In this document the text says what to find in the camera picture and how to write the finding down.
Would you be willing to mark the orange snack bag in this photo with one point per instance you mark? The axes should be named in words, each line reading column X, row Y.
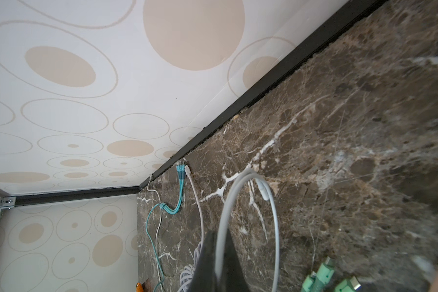
column 141, row 287

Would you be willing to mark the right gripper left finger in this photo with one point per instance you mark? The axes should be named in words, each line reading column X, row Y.
column 204, row 277

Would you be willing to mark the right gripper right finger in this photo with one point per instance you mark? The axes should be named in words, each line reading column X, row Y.
column 233, row 279

